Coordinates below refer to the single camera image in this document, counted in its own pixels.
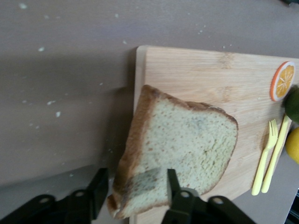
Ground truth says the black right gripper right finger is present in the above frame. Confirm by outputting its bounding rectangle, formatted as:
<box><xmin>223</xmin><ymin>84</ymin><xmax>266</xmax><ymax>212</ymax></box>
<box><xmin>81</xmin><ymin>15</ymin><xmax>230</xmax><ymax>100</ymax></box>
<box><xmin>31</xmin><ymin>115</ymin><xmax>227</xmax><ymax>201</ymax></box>
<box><xmin>163</xmin><ymin>168</ymin><xmax>201</xmax><ymax>224</ymax></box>

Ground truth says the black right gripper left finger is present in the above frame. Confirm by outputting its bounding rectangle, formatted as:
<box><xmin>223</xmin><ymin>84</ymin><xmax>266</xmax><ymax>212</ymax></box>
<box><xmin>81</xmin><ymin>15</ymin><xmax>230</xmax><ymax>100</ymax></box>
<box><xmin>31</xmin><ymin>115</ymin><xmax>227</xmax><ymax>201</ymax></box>
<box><xmin>67</xmin><ymin>167</ymin><xmax>110</xmax><ymax>221</ymax></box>

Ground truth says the plain bread slice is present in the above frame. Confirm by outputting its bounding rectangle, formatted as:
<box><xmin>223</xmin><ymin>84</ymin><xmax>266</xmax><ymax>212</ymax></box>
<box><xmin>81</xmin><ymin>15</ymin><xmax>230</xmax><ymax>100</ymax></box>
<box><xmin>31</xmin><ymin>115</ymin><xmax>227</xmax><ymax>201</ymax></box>
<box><xmin>107</xmin><ymin>84</ymin><xmax>239</xmax><ymax>220</ymax></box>

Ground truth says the yellow plastic fork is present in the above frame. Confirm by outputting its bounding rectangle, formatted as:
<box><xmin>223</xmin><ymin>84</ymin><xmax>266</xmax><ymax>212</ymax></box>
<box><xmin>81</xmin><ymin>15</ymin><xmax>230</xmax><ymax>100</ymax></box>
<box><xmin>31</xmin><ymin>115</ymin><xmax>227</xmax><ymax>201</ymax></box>
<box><xmin>251</xmin><ymin>119</ymin><xmax>278</xmax><ymax>196</ymax></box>

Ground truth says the yellow plastic knife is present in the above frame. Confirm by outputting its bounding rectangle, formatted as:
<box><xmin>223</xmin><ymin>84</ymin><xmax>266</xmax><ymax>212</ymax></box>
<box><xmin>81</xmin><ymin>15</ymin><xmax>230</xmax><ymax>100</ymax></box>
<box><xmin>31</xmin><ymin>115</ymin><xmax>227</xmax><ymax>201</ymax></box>
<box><xmin>261</xmin><ymin>114</ymin><xmax>292</xmax><ymax>194</ymax></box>

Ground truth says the wooden cutting board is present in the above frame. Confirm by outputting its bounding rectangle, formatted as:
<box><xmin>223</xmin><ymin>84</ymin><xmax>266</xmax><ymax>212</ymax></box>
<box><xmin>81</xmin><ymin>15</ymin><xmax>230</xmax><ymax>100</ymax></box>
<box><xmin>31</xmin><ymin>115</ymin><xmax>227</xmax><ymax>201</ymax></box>
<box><xmin>129</xmin><ymin>45</ymin><xmax>299</xmax><ymax>224</ymax></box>

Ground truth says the yellow lemon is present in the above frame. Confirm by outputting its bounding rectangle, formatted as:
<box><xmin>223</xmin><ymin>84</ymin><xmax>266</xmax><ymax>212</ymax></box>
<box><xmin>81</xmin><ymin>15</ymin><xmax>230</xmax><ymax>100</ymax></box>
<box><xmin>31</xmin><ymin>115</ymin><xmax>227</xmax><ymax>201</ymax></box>
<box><xmin>285</xmin><ymin>127</ymin><xmax>299</xmax><ymax>165</ymax></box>

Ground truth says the green avocado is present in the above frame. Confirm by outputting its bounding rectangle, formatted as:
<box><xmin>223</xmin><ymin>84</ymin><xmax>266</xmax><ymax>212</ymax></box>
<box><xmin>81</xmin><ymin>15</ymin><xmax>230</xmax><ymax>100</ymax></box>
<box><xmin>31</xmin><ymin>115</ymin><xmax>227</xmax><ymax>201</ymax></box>
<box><xmin>281</xmin><ymin>85</ymin><xmax>299</xmax><ymax>124</ymax></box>

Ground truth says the orange slice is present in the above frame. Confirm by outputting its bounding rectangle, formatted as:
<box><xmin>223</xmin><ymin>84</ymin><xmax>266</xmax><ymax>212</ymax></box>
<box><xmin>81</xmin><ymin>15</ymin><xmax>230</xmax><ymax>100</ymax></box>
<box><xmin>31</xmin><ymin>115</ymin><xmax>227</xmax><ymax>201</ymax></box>
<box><xmin>270</xmin><ymin>61</ymin><xmax>296</xmax><ymax>102</ymax></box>

